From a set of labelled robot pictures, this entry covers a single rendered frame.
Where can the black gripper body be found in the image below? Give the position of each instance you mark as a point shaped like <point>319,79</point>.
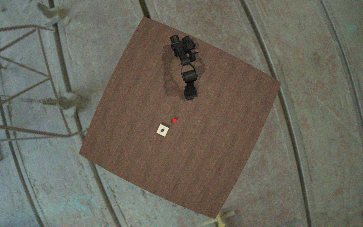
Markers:
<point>192,57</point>

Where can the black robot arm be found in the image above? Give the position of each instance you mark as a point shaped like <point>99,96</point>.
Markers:
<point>190,76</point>

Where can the cream square block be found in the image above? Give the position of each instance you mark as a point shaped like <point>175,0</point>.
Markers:
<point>165,128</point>

